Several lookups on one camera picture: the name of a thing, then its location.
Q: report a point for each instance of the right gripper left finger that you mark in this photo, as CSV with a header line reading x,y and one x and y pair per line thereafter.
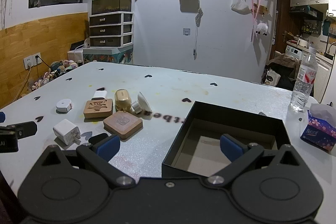
x,y
96,158

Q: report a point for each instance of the gold earbuds case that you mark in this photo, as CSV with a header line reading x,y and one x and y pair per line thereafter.
x,y
122,100

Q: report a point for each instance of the purple tissue box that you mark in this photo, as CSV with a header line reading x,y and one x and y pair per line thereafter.
x,y
320,129

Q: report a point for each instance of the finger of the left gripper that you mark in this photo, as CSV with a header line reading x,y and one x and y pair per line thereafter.
x,y
22,130

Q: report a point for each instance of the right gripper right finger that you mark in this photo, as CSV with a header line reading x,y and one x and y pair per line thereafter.
x,y
242,157

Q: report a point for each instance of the small white charger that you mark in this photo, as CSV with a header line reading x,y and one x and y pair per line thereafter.
x,y
100,95

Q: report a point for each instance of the white plush sheep toy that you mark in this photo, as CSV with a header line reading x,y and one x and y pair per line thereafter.
x,y
262,29

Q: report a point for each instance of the white drawer cabinet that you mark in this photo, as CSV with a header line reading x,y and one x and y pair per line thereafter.
x,y
111,29

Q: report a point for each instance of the white washing machine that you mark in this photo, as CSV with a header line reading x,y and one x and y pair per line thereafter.
x,y
294,52

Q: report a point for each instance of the white wall power outlet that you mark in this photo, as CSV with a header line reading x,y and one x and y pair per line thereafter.
x,y
32,60

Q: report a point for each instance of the white hanging bag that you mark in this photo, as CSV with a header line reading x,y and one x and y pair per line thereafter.
x,y
240,6

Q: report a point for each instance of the large white charger cube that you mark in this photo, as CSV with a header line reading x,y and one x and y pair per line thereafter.
x,y
67,132

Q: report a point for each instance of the carved wooden block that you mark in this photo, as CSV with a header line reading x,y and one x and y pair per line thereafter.
x,y
98,108

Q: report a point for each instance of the black box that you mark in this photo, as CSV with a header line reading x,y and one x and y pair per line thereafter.
x,y
212,137

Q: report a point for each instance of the black smartwatch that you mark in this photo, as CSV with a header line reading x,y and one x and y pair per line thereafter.
x,y
97,138

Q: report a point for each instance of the white round tape measure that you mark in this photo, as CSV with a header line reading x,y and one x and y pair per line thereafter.
x,y
64,106

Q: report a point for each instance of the wooden coaster with logo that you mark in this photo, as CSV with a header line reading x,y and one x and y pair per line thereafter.
x,y
123,124

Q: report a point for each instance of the glass fish tank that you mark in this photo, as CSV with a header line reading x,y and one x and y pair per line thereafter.
x,y
105,6

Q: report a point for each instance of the clear water bottle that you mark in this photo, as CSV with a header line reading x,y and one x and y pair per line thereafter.
x,y
305,81

